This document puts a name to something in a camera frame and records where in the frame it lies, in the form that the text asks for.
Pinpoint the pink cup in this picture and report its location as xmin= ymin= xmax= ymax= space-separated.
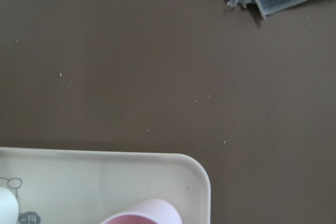
xmin=101 ymin=198 xmax=183 ymax=224

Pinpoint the cream white cup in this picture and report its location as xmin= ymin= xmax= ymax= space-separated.
xmin=1 ymin=187 xmax=19 ymax=224

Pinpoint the cream rabbit tray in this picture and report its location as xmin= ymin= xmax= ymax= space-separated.
xmin=1 ymin=147 xmax=211 ymax=223

